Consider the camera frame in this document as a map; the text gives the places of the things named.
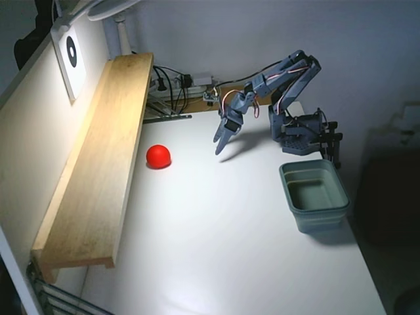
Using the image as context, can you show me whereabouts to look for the blue grey gripper finger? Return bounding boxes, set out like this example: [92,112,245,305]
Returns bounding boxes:
[213,120,230,144]
[215,128,239,155]

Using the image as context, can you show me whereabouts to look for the blue grey gripper body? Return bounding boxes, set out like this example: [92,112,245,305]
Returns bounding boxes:
[219,93,255,134]

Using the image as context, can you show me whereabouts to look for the red ball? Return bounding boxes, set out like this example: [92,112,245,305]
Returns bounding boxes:
[146,144,173,170]

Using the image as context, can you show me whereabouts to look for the grey collapsible container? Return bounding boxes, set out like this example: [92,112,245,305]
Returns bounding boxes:
[278,159,351,234]

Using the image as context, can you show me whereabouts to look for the white power strip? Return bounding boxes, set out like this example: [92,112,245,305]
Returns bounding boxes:
[170,81,214,96]

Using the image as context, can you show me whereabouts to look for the white power adapter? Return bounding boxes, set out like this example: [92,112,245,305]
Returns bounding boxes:
[192,72,215,85]

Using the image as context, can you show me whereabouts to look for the black table clamp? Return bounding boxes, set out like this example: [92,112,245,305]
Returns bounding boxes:
[320,120,344,169]

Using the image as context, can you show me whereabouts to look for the long wooden shelf board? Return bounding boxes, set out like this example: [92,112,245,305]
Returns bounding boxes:
[31,52,155,285]

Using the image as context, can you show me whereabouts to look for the white desk lamp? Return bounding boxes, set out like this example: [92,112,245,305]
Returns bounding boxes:
[87,0,140,62]

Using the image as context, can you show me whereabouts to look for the white desk side panel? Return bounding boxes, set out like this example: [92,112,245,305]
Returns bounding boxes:
[0,32,112,315]

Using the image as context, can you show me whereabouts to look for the metal rack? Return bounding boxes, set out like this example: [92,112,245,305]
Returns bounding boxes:
[26,261,111,315]

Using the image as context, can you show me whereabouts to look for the dark round bin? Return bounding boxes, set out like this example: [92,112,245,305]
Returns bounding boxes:
[392,288,420,315]

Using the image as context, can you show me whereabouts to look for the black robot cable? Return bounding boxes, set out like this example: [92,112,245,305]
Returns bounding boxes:
[213,60,285,91]

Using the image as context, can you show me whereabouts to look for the aluminium frame rail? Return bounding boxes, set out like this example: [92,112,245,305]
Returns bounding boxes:
[143,94,193,125]

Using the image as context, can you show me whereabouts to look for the blue grey base mount plate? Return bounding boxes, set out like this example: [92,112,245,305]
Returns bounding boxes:
[281,110,326,155]

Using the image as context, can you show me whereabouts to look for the black power cable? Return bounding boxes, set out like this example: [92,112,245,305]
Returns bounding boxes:
[153,65,188,114]

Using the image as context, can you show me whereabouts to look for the white board with black ring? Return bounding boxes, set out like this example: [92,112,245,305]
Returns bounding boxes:
[51,24,88,106]

